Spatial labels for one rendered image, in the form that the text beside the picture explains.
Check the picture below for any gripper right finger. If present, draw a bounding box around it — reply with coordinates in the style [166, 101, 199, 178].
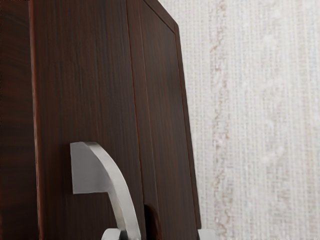
[196, 228, 217, 240]

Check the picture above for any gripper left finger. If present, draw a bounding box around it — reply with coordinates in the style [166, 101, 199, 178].
[100, 227, 129, 240]

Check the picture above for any dark wood drawer cabinet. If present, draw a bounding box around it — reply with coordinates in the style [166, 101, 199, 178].
[0, 0, 202, 240]

